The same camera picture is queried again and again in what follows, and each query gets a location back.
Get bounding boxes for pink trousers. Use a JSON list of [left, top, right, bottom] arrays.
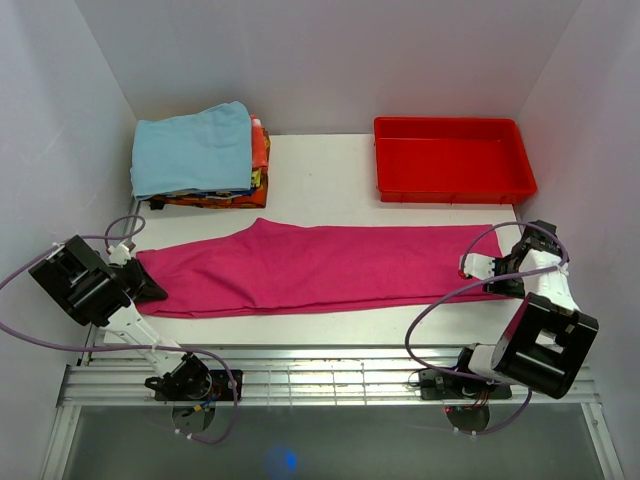
[[136, 219, 501, 319]]

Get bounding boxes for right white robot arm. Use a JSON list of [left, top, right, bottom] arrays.
[[451, 220, 599, 399]]

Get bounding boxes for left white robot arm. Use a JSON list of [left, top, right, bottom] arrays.
[[29, 236, 213, 401]]

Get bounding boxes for folded orange patterned trousers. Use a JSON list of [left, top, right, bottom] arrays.
[[147, 115, 271, 210]]

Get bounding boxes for red plastic tray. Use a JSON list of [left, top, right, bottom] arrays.
[[374, 117, 537, 205]]

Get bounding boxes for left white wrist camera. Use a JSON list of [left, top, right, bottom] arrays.
[[107, 240, 136, 266]]

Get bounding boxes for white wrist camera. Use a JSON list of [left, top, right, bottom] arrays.
[[459, 253, 497, 280], [107, 240, 136, 266]]

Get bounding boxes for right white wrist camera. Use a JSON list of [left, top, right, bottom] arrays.
[[459, 253, 497, 280]]

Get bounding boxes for aluminium rail frame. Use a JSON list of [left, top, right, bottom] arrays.
[[42, 199, 626, 480]]

